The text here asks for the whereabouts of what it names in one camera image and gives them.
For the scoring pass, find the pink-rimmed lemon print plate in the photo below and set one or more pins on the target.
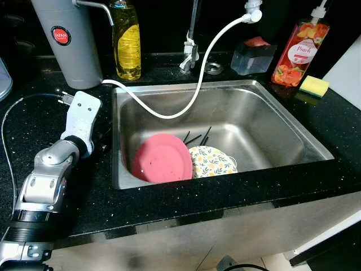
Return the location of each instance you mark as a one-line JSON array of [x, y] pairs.
[[161, 158], [214, 162]]

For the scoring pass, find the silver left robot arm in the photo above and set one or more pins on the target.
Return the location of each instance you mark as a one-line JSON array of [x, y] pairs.
[[48, 175]]

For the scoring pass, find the black chopstick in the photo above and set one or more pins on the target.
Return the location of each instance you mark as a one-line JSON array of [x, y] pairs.
[[186, 137], [206, 136], [195, 139]]

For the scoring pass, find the yellow liquid bottle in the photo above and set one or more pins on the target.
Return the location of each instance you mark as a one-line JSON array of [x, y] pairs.
[[127, 51]]

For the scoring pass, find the grey canister with red label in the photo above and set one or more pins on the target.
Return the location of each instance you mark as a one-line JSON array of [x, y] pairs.
[[67, 51]]

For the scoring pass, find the grey appliance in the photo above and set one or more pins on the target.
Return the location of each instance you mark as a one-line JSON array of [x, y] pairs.
[[4, 82]]

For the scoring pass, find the beige cabinet front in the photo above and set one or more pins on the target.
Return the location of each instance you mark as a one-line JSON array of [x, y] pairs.
[[169, 237]]

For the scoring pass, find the chrome faucet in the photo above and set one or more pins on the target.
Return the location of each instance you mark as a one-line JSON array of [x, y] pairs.
[[190, 53]]

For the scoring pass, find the white board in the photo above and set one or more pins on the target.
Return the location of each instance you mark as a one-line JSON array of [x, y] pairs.
[[347, 79]]

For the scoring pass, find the round metal countertop cap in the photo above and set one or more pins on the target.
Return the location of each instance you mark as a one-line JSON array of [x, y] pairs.
[[207, 69]]

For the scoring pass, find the yellow sponge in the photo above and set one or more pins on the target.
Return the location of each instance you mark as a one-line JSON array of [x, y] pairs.
[[314, 86]]

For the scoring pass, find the black panel with white edge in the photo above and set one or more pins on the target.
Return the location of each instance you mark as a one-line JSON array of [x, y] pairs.
[[338, 254]]

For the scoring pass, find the stainless steel sink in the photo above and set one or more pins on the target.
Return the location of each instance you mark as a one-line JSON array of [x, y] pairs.
[[265, 124]]

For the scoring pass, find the clear plastic sponge holder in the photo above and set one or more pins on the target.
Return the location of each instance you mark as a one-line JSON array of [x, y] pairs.
[[248, 62]]

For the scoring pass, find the peach dish soap bottle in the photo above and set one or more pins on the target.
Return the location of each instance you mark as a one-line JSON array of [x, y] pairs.
[[299, 53]]

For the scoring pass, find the pink sponge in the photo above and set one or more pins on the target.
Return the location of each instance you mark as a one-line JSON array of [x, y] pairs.
[[256, 42]]

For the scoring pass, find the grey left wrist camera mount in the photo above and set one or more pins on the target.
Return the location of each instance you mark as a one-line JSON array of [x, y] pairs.
[[82, 113]]

